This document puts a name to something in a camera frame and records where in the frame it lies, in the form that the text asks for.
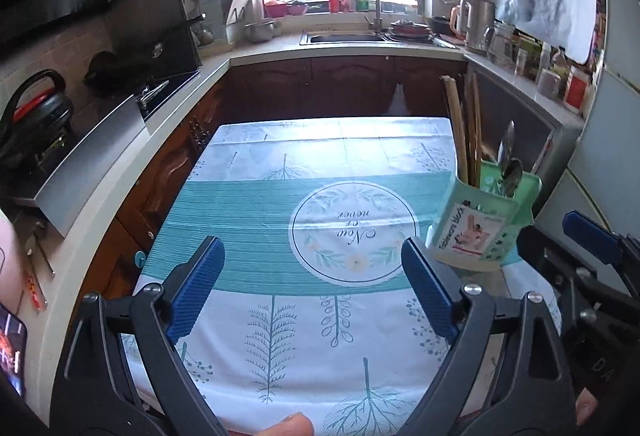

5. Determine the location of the grey appliance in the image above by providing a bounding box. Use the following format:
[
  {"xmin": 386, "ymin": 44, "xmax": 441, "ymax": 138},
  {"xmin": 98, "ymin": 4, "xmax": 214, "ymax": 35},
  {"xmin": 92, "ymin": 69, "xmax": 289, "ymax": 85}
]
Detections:
[{"xmin": 465, "ymin": 56, "xmax": 586, "ymax": 217}]

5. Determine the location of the kitchen faucet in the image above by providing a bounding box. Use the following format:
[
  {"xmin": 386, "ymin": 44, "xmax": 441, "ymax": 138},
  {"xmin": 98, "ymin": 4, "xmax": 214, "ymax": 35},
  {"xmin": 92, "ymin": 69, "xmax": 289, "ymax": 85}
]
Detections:
[{"xmin": 357, "ymin": 0, "xmax": 383, "ymax": 34}]

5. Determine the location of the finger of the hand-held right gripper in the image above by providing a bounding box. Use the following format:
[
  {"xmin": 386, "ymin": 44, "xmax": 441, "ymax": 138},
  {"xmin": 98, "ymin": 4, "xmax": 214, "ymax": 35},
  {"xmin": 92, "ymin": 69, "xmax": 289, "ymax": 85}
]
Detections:
[
  {"xmin": 562, "ymin": 211, "xmax": 640, "ymax": 277},
  {"xmin": 516, "ymin": 225, "xmax": 640, "ymax": 397}
]

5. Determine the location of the glass teapot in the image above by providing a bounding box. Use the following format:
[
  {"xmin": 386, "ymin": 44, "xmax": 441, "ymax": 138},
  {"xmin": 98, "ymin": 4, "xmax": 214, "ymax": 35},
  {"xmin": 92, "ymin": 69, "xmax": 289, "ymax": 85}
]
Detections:
[{"xmin": 484, "ymin": 21, "xmax": 516, "ymax": 67}]

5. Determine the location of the smartphone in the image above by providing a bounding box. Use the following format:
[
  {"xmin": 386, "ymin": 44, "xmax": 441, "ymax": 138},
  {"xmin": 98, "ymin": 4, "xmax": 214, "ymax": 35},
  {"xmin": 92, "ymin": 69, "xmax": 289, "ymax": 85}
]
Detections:
[{"xmin": 0, "ymin": 301, "xmax": 28, "ymax": 399}]

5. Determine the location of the teal and white tablecloth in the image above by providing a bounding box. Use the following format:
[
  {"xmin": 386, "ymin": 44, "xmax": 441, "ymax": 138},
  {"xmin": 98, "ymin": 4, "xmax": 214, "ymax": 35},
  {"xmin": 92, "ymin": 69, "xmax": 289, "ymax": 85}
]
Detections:
[{"xmin": 120, "ymin": 116, "xmax": 566, "ymax": 436}]

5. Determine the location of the grey refrigerator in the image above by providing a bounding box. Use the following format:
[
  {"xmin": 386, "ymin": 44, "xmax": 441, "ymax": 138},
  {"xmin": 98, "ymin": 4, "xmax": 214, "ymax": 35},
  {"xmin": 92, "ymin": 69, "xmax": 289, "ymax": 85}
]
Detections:
[{"xmin": 535, "ymin": 0, "xmax": 640, "ymax": 267}]

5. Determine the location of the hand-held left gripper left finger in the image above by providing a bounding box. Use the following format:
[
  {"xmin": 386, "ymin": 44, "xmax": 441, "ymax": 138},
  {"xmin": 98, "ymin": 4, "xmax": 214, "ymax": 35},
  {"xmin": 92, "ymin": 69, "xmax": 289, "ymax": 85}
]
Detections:
[{"xmin": 50, "ymin": 236, "xmax": 231, "ymax": 436}]

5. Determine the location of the black wok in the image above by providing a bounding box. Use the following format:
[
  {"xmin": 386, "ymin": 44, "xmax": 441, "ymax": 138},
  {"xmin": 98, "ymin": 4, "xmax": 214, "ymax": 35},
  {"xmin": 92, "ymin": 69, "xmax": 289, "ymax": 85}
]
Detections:
[{"xmin": 82, "ymin": 51, "xmax": 131, "ymax": 89}]

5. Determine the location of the person's right hand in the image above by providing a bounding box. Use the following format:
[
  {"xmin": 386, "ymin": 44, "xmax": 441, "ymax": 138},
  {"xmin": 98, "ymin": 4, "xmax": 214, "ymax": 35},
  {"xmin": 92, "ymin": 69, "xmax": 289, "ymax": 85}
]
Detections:
[{"xmin": 574, "ymin": 388, "xmax": 601, "ymax": 428}]

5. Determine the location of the steel bowl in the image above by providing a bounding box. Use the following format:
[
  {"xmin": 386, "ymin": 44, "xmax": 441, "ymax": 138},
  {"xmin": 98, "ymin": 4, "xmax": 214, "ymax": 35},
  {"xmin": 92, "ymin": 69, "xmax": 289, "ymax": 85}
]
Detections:
[{"xmin": 244, "ymin": 18, "xmax": 277, "ymax": 43}]

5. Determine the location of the stainless steel panel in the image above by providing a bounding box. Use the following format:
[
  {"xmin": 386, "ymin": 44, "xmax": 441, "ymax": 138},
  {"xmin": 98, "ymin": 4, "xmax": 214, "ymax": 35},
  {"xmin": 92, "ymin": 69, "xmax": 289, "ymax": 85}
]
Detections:
[{"xmin": 34, "ymin": 95, "xmax": 151, "ymax": 239}]

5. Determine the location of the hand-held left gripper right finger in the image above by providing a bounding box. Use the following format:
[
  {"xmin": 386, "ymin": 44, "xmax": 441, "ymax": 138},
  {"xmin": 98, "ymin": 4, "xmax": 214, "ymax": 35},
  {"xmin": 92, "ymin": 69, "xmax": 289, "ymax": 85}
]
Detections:
[{"xmin": 400, "ymin": 236, "xmax": 576, "ymax": 436}]

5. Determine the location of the gas stove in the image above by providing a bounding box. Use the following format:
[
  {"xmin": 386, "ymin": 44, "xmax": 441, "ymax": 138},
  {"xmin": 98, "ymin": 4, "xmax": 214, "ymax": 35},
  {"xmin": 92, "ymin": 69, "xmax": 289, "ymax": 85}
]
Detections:
[{"xmin": 135, "ymin": 68, "xmax": 203, "ymax": 122}]

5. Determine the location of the mint green utensil holder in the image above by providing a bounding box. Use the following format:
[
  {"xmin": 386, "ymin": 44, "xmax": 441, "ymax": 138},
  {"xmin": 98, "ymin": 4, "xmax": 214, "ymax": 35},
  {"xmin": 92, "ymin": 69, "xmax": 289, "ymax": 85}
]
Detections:
[{"xmin": 425, "ymin": 158, "xmax": 543, "ymax": 273}]

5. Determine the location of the stack of dishes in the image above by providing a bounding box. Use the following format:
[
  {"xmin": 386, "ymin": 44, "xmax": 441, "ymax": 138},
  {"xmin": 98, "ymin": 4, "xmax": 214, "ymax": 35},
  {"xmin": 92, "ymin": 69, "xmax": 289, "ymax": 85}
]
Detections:
[{"xmin": 387, "ymin": 18, "xmax": 433, "ymax": 42}]

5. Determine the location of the dark brown wooden chopstick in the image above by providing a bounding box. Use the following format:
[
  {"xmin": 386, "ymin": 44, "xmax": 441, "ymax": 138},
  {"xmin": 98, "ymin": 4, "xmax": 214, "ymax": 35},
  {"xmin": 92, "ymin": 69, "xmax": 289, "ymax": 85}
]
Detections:
[
  {"xmin": 462, "ymin": 75, "xmax": 476, "ymax": 187},
  {"xmin": 472, "ymin": 78, "xmax": 485, "ymax": 189}
]

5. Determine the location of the person's left hand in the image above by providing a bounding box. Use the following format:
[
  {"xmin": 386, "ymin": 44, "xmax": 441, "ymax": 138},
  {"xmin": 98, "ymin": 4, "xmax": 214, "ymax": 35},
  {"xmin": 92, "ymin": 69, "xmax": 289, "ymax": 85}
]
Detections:
[{"xmin": 257, "ymin": 411, "xmax": 316, "ymax": 436}]

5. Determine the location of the row of condiment jars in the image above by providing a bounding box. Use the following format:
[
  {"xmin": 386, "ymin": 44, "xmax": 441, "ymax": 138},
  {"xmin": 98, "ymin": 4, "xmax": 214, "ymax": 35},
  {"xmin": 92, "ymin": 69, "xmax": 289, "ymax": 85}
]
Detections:
[{"xmin": 512, "ymin": 28, "xmax": 596, "ymax": 114}]

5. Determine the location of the silver electric kettle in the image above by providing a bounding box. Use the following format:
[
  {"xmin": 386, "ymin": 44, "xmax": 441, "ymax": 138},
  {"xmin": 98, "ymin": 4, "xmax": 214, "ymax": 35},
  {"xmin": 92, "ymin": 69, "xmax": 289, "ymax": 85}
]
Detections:
[{"xmin": 450, "ymin": 0, "xmax": 497, "ymax": 57}]

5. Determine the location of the black kettle with handle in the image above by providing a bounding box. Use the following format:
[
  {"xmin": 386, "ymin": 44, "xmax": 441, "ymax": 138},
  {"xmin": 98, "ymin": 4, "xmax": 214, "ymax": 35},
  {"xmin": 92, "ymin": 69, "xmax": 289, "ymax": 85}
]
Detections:
[{"xmin": 0, "ymin": 68, "xmax": 76, "ymax": 167}]

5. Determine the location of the kitchen sink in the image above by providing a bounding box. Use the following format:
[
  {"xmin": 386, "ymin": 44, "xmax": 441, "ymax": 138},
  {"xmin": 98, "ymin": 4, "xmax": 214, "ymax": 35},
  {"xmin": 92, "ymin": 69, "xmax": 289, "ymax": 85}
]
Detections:
[{"xmin": 300, "ymin": 30, "xmax": 388, "ymax": 47}]

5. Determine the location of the black stove splash guard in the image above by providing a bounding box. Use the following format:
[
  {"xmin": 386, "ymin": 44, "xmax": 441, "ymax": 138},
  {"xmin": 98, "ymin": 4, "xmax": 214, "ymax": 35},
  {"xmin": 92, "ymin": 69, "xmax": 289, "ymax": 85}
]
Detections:
[{"xmin": 105, "ymin": 0, "xmax": 207, "ymax": 84}]

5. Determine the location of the silver spoon gold handle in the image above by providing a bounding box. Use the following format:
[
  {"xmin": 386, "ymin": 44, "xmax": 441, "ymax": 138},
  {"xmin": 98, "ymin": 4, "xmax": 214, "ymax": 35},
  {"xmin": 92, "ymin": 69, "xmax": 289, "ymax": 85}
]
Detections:
[{"xmin": 500, "ymin": 158, "xmax": 525, "ymax": 199}]

